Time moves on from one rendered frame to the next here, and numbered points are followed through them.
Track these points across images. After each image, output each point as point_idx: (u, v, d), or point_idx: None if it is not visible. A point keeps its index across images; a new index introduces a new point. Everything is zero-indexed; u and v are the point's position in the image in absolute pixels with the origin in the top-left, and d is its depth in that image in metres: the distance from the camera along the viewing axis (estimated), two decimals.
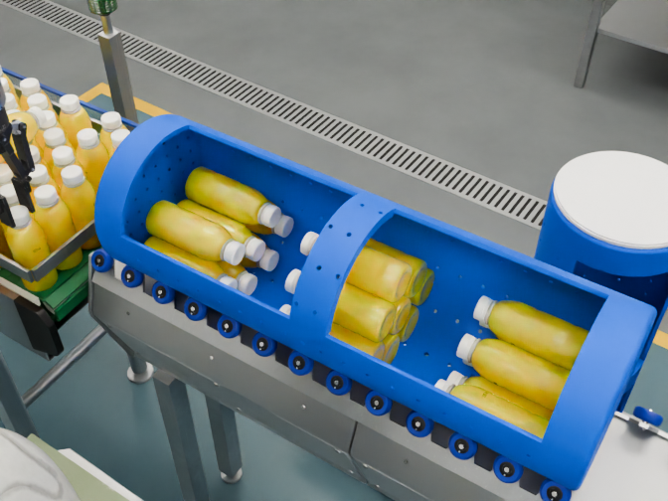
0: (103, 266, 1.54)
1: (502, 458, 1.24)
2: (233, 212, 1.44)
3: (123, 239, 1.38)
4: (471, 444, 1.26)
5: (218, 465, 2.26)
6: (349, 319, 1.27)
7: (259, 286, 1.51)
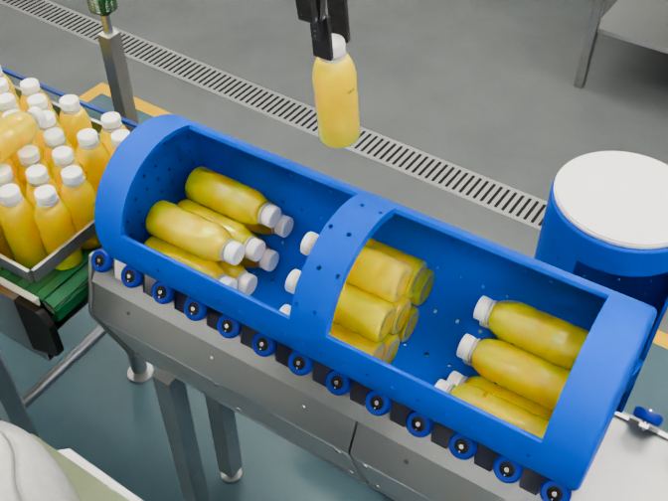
0: (103, 266, 1.54)
1: (502, 458, 1.24)
2: (233, 212, 1.44)
3: (123, 239, 1.38)
4: (471, 444, 1.26)
5: (218, 465, 2.26)
6: (349, 319, 1.27)
7: (259, 286, 1.51)
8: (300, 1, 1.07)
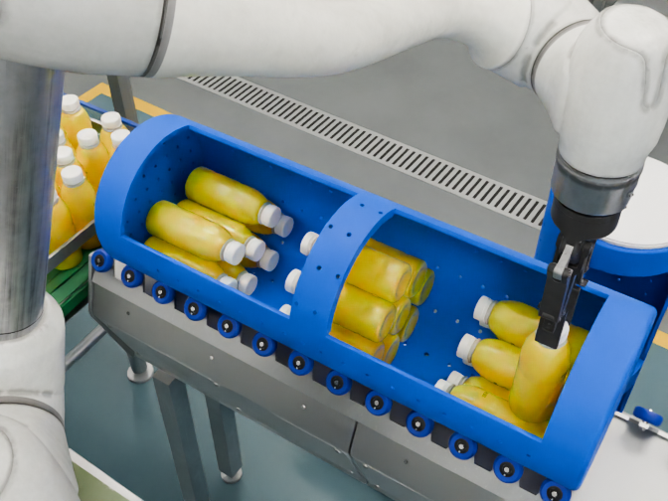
0: (103, 266, 1.54)
1: (502, 458, 1.24)
2: (233, 212, 1.44)
3: (123, 239, 1.38)
4: (471, 444, 1.26)
5: (218, 465, 2.26)
6: (349, 319, 1.27)
7: (259, 286, 1.51)
8: (549, 302, 0.97)
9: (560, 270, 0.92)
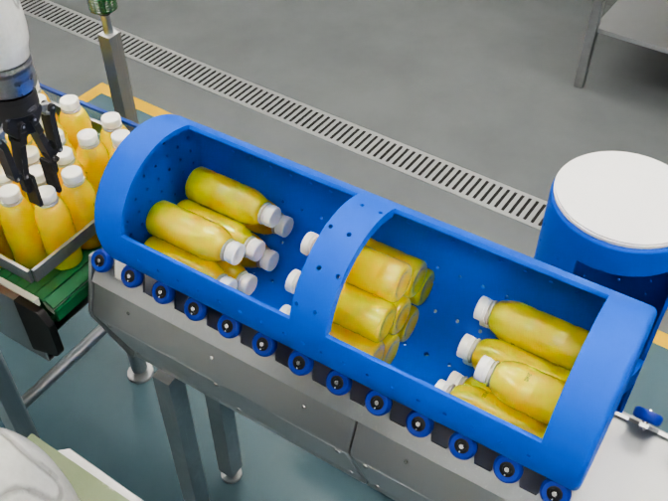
0: (103, 266, 1.54)
1: (502, 458, 1.24)
2: (233, 212, 1.44)
3: (123, 239, 1.38)
4: (471, 444, 1.26)
5: (218, 465, 2.26)
6: (349, 319, 1.27)
7: (259, 286, 1.51)
8: (4, 166, 1.42)
9: None
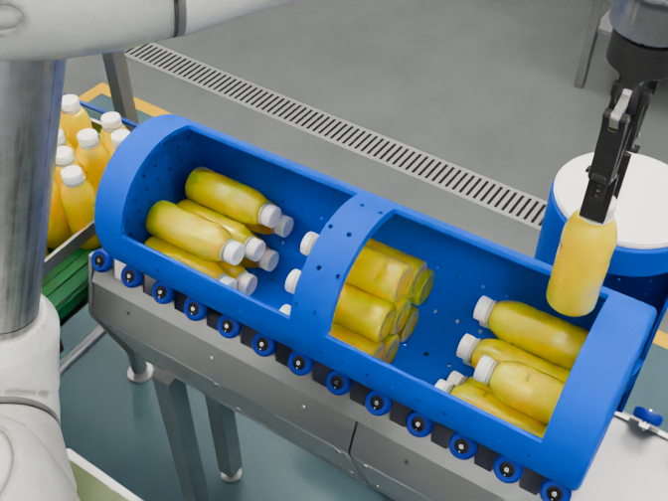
0: (103, 266, 1.54)
1: (502, 458, 1.24)
2: (233, 212, 1.44)
3: (123, 239, 1.38)
4: (471, 444, 1.26)
5: (218, 465, 2.26)
6: (349, 319, 1.27)
7: (259, 286, 1.51)
8: (600, 159, 0.88)
9: (617, 115, 0.83)
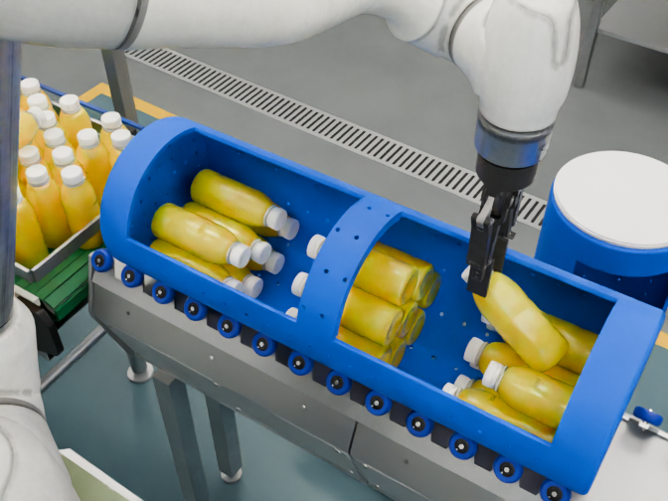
0: (103, 266, 1.54)
1: (508, 458, 1.24)
2: (239, 215, 1.44)
3: (129, 242, 1.37)
4: (471, 450, 1.26)
5: (218, 465, 2.26)
6: (356, 322, 1.26)
7: (265, 289, 1.51)
8: (474, 250, 1.06)
9: (482, 219, 1.01)
